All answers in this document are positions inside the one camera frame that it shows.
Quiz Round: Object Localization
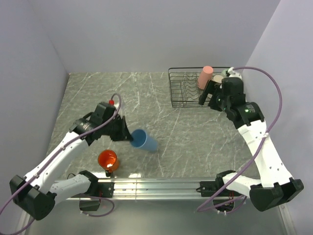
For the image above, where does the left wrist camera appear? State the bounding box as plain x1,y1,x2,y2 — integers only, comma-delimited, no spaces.
109,99,125,116

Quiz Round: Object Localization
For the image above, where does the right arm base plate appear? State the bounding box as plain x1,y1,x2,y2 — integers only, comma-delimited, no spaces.
196,181,241,214

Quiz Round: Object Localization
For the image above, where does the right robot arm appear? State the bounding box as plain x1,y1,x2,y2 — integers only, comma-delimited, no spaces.
197,77,304,212

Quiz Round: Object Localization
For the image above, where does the aluminium mounting rail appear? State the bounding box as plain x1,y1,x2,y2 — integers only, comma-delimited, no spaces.
43,174,214,204

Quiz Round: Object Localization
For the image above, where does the salmon pink plastic cup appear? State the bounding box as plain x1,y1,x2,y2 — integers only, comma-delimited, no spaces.
198,66,214,90

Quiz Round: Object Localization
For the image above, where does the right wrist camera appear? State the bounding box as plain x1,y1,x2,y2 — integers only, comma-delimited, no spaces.
226,67,242,79

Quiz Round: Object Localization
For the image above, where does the blue plastic cup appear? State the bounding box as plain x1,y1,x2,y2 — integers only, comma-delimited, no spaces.
130,129,158,152

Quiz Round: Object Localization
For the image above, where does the small light green cup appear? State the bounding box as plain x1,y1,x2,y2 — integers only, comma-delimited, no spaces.
221,70,228,77

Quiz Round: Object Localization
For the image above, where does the black wire dish rack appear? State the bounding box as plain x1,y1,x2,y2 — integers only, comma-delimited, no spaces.
168,67,246,109

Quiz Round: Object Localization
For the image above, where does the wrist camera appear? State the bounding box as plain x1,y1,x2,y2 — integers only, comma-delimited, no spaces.
226,67,242,79
109,99,125,116

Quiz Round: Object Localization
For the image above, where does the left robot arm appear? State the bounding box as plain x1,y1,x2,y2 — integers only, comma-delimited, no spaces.
9,101,133,220

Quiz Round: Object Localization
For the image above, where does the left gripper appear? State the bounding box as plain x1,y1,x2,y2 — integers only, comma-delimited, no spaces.
102,115,134,141

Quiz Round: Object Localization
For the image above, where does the beige plastic cup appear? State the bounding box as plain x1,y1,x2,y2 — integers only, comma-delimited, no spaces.
208,75,224,95

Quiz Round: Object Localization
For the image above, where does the orange glass mug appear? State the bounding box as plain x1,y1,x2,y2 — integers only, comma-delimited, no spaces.
97,149,120,177

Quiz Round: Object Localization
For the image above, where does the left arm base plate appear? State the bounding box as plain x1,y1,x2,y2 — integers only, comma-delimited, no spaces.
74,182,115,217

